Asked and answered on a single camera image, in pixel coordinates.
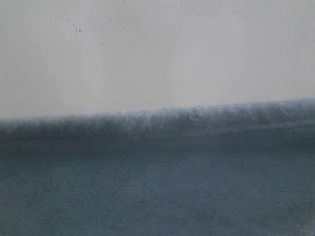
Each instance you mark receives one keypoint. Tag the light blue terry towel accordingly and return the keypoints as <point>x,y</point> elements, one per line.
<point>230,170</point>

